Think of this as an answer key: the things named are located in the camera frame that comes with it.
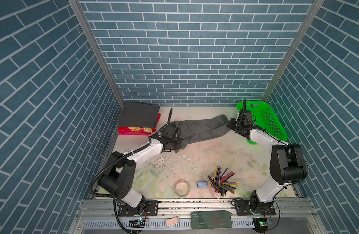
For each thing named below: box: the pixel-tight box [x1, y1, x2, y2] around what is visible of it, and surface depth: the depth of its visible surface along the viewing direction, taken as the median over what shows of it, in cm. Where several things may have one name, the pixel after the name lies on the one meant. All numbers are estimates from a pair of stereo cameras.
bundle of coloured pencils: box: [207, 166, 239, 197], surface depth 74 cm
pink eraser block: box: [165, 215, 180, 226], surface depth 71 cm
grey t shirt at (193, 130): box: [164, 114, 231, 154], surface depth 107 cm
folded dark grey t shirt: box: [118, 101, 161, 129], surface depth 108 cm
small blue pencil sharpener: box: [196, 180, 209, 189], surface depth 81 cm
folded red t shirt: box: [118, 113, 162, 136], surface depth 101 cm
